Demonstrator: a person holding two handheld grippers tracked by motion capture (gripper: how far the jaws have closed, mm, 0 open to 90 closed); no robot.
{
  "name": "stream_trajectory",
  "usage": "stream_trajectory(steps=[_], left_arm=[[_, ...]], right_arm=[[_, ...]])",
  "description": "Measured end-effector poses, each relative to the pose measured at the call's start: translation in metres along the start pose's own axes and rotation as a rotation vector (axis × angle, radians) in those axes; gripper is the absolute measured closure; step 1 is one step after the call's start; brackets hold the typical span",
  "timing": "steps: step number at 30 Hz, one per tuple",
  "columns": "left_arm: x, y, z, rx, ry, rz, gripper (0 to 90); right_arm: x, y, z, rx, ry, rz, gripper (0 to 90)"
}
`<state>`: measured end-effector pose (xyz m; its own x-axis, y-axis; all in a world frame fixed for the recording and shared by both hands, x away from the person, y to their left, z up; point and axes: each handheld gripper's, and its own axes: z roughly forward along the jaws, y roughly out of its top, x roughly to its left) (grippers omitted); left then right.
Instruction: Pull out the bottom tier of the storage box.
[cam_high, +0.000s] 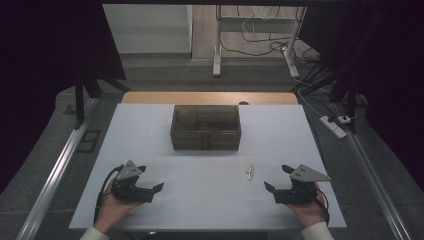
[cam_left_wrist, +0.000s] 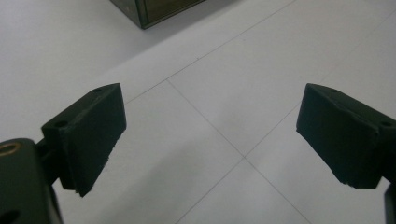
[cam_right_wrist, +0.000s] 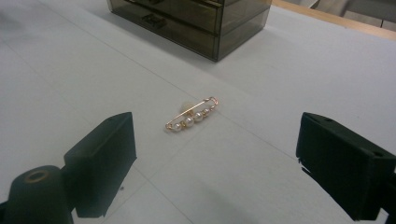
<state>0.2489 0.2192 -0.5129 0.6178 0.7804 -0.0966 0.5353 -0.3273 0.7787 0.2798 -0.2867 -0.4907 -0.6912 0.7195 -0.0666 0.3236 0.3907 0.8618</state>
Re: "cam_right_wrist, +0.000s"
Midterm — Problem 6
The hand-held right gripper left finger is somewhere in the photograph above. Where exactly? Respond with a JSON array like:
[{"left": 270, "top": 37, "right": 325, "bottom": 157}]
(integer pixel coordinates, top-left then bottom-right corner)
[{"left": 63, "top": 111, "right": 138, "bottom": 218}]

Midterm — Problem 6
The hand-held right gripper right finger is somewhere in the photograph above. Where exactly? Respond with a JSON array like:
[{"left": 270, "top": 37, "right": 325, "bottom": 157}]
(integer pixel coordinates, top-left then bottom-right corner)
[{"left": 295, "top": 111, "right": 396, "bottom": 222}]

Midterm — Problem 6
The gold pearl brooch pin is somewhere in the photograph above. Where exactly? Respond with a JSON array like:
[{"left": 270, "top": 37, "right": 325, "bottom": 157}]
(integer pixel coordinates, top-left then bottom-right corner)
[{"left": 163, "top": 96, "right": 219, "bottom": 134}]

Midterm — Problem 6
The smoky acrylic drawer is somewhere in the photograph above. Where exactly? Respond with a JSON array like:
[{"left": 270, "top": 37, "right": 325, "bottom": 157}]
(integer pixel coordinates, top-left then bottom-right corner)
[{"left": 110, "top": 5, "right": 219, "bottom": 62}]

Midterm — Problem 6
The smoky acrylic drawer box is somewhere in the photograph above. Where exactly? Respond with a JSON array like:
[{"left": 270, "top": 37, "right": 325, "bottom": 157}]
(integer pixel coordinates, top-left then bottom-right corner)
[{"left": 106, "top": 0, "right": 273, "bottom": 63}]

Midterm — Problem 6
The white table cover board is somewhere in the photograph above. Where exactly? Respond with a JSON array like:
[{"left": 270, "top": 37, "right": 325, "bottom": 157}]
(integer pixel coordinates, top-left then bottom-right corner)
[{"left": 0, "top": 0, "right": 396, "bottom": 224}]

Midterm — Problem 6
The wooden table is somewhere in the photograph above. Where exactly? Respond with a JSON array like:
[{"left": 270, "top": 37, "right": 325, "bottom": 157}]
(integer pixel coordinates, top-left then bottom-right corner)
[{"left": 272, "top": 0, "right": 396, "bottom": 41}]

